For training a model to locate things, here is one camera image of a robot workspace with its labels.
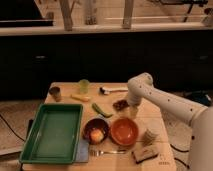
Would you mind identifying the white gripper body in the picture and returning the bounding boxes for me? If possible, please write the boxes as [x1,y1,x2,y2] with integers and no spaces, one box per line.
[126,91,142,106]

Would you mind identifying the yellow banana piece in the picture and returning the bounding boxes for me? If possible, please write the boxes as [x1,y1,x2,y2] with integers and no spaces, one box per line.
[70,94,91,102]

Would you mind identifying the dark red grape bunch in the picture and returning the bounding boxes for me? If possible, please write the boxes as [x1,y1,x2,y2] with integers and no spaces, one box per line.
[113,99,128,111]

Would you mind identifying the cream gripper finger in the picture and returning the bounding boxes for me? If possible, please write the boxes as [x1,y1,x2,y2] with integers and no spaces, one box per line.
[129,106,138,119]

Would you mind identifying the wooden table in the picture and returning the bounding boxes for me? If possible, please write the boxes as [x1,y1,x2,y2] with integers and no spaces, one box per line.
[23,83,176,171]

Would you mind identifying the blue cloth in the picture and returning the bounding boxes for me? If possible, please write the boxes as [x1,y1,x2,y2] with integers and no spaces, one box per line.
[75,139,89,163]

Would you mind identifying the dark purple bowl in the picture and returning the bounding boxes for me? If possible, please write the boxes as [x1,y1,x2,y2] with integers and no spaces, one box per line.
[83,118,109,145]

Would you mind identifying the white handled brush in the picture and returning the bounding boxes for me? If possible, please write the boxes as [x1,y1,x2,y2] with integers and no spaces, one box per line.
[99,87,128,95]

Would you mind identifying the white paper cup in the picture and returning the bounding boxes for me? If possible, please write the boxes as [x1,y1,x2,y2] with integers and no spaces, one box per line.
[143,129,158,146]

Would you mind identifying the dark rectangular sponge block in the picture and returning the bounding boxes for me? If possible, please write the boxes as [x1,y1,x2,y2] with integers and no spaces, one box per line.
[132,145,159,164]

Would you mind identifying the black cable on floor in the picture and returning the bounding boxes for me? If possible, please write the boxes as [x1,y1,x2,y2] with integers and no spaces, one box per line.
[169,143,191,169]

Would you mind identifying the silver fork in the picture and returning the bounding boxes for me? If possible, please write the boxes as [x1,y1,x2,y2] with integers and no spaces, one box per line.
[89,150,126,157]

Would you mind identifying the yellow fruit in bowl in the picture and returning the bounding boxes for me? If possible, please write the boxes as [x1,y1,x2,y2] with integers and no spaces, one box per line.
[90,129,104,144]

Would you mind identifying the translucent green cup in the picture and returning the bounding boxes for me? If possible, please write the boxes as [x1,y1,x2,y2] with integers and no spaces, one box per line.
[78,79,89,94]

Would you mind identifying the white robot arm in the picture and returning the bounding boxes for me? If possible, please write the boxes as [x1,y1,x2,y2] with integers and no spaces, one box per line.
[127,73,213,171]

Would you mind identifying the green plastic tray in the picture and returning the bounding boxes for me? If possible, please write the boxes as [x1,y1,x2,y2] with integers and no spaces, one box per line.
[19,104,83,164]

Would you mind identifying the dark brown cup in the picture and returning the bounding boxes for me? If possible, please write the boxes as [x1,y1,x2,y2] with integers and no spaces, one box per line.
[49,87,61,102]

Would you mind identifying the orange bowl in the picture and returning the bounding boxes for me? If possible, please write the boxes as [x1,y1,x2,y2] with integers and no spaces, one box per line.
[110,117,139,146]

